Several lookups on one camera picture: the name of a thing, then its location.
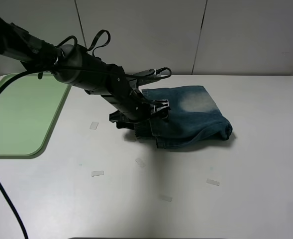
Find blue children's denim shorts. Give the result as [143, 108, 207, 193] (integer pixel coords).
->
[135, 86, 233, 149]

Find green plastic tray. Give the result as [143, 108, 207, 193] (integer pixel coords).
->
[0, 73, 71, 159]

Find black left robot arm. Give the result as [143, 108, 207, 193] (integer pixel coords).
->
[0, 17, 170, 129]

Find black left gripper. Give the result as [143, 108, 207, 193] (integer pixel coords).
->
[108, 89, 170, 129]

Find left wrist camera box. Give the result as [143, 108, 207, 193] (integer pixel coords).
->
[126, 69, 162, 89]

